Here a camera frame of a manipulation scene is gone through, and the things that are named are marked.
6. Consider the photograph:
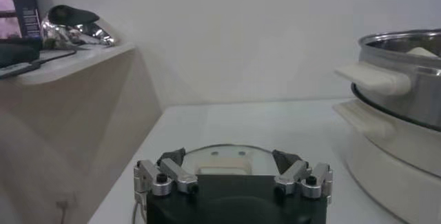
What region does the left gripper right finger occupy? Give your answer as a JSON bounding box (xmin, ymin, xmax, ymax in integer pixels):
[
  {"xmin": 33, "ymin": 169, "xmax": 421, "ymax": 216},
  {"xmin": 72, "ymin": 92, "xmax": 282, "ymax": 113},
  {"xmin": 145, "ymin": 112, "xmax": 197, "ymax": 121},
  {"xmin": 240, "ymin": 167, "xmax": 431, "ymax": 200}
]
[{"xmin": 271, "ymin": 148, "xmax": 334, "ymax": 205}]

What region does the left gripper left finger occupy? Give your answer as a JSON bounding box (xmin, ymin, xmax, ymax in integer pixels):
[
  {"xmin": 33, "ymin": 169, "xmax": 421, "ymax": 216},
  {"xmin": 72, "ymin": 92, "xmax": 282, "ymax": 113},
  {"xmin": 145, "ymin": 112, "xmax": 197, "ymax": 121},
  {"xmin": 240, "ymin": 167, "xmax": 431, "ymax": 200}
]
[{"xmin": 133, "ymin": 147, "xmax": 200, "ymax": 205}]

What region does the glass pot lid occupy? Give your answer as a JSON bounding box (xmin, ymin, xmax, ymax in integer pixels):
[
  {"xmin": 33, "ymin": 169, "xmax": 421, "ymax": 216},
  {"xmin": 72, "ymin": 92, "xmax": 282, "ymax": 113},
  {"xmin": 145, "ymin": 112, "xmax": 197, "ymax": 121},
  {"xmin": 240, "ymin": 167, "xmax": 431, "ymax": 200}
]
[{"xmin": 181, "ymin": 143, "xmax": 276, "ymax": 176}]

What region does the stainless steel steamer basket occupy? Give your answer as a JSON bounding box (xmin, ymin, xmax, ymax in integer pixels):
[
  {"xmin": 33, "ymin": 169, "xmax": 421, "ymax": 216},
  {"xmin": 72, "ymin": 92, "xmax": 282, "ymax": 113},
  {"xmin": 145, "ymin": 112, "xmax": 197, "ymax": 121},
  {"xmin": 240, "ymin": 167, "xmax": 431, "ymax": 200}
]
[{"xmin": 334, "ymin": 28, "xmax": 441, "ymax": 132}]

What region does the white side table with mouse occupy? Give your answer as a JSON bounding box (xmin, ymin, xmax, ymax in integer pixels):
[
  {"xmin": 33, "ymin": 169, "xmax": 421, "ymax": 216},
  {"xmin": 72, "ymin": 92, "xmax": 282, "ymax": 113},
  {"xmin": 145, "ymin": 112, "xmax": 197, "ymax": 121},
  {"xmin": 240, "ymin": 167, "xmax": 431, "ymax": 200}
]
[{"xmin": 0, "ymin": 42, "xmax": 163, "ymax": 224}]

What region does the shiny chrome headset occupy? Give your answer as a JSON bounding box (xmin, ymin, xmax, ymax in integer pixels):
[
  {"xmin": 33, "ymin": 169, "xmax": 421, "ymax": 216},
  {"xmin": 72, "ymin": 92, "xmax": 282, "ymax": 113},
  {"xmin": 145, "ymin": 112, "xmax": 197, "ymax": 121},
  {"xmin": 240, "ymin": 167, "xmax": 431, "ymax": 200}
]
[{"xmin": 41, "ymin": 4, "xmax": 118, "ymax": 49}]

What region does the grey usb hub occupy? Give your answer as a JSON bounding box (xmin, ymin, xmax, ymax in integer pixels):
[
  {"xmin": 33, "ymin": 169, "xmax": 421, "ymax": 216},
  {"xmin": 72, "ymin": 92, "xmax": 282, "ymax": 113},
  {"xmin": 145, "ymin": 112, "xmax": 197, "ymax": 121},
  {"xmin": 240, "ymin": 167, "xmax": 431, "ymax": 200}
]
[{"xmin": 0, "ymin": 61, "xmax": 42, "ymax": 80}]

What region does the black computer mouse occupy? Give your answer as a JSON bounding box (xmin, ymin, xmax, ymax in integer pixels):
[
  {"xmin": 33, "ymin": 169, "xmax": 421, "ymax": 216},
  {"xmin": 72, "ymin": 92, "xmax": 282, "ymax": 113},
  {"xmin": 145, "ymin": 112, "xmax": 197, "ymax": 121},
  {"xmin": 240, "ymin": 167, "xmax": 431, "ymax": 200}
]
[{"xmin": 0, "ymin": 37, "xmax": 43, "ymax": 68}]

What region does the laptop with dark screen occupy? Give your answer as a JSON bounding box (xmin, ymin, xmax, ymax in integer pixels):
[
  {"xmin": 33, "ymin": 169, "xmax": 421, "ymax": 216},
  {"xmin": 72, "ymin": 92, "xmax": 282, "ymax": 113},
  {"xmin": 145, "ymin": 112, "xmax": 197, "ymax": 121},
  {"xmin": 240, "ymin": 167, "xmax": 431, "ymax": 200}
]
[{"xmin": 0, "ymin": 0, "xmax": 43, "ymax": 40}]

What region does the thin black desk cable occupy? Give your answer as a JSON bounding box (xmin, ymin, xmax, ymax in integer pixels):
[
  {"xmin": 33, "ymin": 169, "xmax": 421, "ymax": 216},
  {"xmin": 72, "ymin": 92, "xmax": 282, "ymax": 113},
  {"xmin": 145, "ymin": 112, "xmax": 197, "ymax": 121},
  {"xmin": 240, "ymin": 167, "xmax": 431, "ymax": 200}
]
[{"xmin": 30, "ymin": 49, "xmax": 79, "ymax": 66}]

